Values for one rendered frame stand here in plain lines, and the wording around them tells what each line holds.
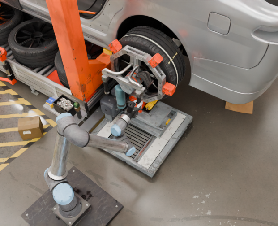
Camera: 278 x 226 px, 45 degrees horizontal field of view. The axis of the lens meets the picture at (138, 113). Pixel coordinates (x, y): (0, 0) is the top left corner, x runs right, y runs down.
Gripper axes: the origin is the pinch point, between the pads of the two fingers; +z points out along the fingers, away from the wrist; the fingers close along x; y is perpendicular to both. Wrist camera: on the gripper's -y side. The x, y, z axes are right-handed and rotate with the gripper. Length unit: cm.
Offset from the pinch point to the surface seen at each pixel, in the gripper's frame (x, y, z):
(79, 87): -62, 12, -8
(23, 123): -118, 65, -44
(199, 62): 30, -23, 44
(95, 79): -60, 18, 12
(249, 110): 70, 82, 112
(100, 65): -62, 10, 24
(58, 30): -70, -48, -8
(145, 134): -8, 77, 19
